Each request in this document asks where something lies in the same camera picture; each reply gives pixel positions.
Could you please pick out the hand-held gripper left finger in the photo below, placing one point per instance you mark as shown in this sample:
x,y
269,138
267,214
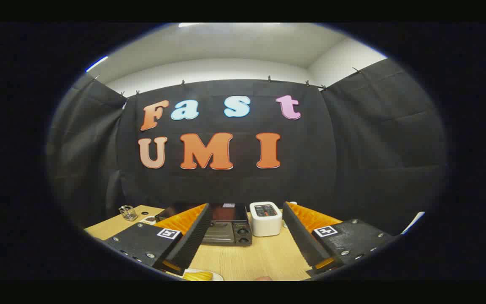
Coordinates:
x,y
192,240

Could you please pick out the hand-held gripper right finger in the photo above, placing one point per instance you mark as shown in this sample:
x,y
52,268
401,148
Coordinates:
x,y
302,240

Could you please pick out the black toaster oven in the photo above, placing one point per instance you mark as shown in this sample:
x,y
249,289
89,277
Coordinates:
x,y
226,232

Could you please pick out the golden croissant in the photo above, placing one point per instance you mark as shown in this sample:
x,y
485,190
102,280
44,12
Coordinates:
x,y
197,276

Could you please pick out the white bread toaster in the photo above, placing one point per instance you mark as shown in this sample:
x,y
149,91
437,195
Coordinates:
x,y
265,226

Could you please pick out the white rectangular plate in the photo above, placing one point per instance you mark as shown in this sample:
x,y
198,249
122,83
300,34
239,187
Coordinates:
x,y
217,277

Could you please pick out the small white snack dish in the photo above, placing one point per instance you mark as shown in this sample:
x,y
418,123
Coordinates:
x,y
148,220

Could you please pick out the black backdrop cloth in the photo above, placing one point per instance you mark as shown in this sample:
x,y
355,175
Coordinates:
x,y
331,147

